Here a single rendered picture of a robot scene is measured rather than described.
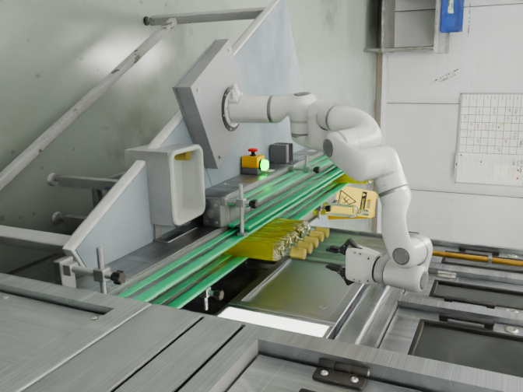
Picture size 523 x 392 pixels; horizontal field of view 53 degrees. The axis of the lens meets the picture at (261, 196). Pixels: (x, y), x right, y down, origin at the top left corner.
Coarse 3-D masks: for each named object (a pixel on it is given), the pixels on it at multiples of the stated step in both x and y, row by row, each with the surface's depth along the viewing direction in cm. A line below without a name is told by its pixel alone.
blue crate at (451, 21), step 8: (448, 0) 609; (456, 0) 605; (464, 0) 636; (448, 8) 611; (456, 8) 607; (448, 16) 613; (456, 16) 609; (448, 24) 615; (456, 24) 612; (448, 32) 619; (456, 32) 647
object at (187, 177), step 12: (192, 156) 165; (180, 168) 166; (192, 168) 166; (180, 180) 167; (192, 180) 167; (204, 180) 166; (180, 192) 167; (192, 192) 168; (204, 192) 167; (180, 204) 168; (192, 204) 169; (204, 204) 168; (180, 216) 160; (192, 216) 162
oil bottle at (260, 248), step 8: (248, 240) 168; (256, 240) 167; (264, 240) 167; (272, 240) 167; (232, 248) 170; (240, 248) 169; (248, 248) 167; (256, 248) 166; (264, 248) 165; (272, 248) 164; (280, 248) 164; (240, 256) 169; (248, 256) 168; (256, 256) 167; (264, 256) 165; (272, 256) 164; (280, 256) 164
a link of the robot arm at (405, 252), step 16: (384, 192) 141; (400, 192) 139; (384, 208) 141; (400, 208) 137; (384, 224) 138; (400, 224) 135; (384, 240) 138; (400, 240) 135; (416, 240) 138; (400, 256) 135; (416, 256) 134
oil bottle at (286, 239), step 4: (256, 232) 176; (260, 232) 176; (264, 232) 176; (252, 236) 173; (256, 236) 172; (260, 236) 172; (264, 236) 171; (268, 236) 171; (272, 236) 171; (276, 236) 171; (280, 236) 171; (284, 236) 171; (288, 236) 171; (280, 240) 169; (284, 240) 168; (288, 240) 169; (288, 244) 169
